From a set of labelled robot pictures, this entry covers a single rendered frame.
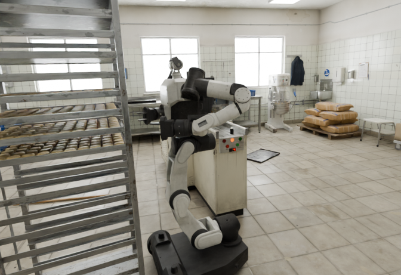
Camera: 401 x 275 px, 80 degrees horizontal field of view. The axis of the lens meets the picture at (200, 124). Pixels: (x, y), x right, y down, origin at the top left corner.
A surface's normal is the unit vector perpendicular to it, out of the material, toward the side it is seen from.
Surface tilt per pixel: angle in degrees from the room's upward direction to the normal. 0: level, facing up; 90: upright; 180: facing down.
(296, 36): 90
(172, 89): 85
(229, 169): 90
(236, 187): 90
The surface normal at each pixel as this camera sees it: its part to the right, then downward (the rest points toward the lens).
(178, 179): 0.38, 0.17
